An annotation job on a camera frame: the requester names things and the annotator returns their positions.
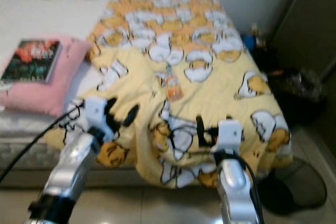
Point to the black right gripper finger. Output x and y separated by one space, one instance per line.
200 130

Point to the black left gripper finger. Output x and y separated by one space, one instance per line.
131 114

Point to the orange drink bottle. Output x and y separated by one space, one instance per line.
173 88

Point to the yellow cartoon print blanket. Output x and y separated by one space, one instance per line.
220 85

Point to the pink pillow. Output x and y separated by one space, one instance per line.
52 98

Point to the dark cover book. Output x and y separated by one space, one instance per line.
31 61

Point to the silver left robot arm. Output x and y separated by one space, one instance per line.
73 166

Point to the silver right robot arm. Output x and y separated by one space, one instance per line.
233 187

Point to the dark round floor fan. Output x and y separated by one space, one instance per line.
294 187

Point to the dark woven basket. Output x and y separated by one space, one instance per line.
294 85

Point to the small blue box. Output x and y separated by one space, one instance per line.
246 42

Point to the small brown bottle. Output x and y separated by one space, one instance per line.
257 36

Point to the white quilted mattress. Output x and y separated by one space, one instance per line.
26 14

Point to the dark grey wardrobe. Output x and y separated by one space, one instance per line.
310 24

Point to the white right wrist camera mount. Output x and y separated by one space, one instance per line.
231 136

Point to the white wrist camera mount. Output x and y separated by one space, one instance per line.
95 111
231 136

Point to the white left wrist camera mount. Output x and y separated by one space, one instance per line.
95 111

